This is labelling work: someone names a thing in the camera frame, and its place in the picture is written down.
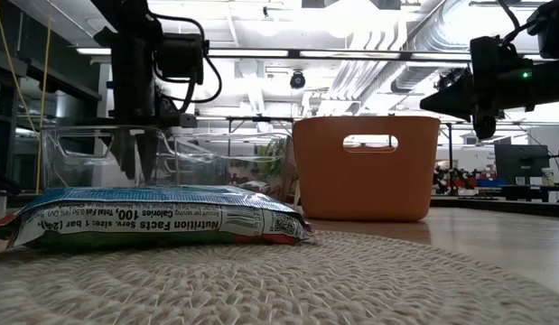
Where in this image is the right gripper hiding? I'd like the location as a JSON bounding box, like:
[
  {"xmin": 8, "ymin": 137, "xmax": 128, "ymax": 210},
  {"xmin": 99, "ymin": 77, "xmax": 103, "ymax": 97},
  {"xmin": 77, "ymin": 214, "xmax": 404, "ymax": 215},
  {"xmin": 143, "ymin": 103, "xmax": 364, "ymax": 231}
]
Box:
[{"xmin": 418, "ymin": 35, "xmax": 537, "ymax": 141}]

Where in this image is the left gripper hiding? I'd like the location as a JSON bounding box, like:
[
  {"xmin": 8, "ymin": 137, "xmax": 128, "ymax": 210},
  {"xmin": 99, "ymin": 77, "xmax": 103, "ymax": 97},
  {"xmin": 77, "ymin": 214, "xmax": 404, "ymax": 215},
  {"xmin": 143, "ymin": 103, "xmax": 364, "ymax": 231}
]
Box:
[{"xmin": 98, "ymin": 58, "xmax": 199, "ymax": 187}]

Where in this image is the blue granola bar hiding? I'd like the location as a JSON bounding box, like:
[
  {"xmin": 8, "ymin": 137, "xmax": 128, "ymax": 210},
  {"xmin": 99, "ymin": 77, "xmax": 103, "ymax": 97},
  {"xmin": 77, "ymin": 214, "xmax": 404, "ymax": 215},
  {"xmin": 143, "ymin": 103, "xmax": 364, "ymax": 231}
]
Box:
[{"xmin": 0, "ymin": 184, "xmax": 314, "ymax": 252}]

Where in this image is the clear plastic bin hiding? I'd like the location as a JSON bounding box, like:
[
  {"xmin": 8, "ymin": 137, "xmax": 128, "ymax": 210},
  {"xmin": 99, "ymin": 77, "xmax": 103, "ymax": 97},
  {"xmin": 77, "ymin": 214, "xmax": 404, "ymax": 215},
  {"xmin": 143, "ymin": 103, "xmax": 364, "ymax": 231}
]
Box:
[
  {"xmin": 40, "ymin": 125, "xmax": 181, "ymax": 190},
  {"xmin": 170, "ymin": 132, "xmax": 293, "ymax": 202}
]

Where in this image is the dark computer monitor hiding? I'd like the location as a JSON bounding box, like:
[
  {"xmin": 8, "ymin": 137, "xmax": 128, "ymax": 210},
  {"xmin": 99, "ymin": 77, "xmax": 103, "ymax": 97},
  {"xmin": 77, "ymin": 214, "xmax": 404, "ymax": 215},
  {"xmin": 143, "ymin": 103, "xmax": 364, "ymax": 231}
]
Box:
[{"xmin": 494, "ymin": 144, "xmax": 551, "ymax": 186}]

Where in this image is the orange plastic bin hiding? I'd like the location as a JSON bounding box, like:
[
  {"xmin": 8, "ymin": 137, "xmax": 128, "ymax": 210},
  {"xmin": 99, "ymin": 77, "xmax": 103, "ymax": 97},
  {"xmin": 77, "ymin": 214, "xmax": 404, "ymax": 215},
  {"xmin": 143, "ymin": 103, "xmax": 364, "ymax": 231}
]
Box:
[{"xmin": 291, "ymin": 116, "xmax": 442, "ymax": 223}]

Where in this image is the small green potted plant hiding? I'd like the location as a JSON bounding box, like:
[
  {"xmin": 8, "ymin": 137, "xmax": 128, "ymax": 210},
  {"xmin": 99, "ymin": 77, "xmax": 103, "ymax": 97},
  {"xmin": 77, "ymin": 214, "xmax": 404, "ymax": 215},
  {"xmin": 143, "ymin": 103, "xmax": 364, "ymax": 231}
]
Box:
[{"xmin": 256, "ymin": 137, "xmax": 289, "ymax": 181}]

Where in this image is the long overhead light bar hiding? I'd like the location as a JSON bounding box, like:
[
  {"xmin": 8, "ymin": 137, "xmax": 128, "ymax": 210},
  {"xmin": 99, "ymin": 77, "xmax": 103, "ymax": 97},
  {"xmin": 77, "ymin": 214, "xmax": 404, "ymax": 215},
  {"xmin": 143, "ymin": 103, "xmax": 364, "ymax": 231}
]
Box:
[{"xmin": 75, "ymin": 47, "xmax": 472, "ymax": 63}]

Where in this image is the silver ventilation duct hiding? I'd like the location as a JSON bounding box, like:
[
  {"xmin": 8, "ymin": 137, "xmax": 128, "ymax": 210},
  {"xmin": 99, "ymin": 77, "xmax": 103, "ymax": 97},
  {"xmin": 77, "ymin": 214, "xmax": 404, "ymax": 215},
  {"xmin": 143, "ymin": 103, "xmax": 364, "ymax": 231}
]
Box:
[{"xmin": 323, "ymin": 0, "xmax": 488, "ymax": 118}]

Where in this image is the hanging yellow cable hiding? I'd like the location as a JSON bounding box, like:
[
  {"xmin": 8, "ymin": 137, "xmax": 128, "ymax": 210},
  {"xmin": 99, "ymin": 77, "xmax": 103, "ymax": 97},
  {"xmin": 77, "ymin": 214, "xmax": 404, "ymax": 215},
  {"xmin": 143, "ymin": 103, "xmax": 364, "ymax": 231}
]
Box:
[{"xmin": 0, "ymin": 0, "xmax": 52, "ymax": 195}]

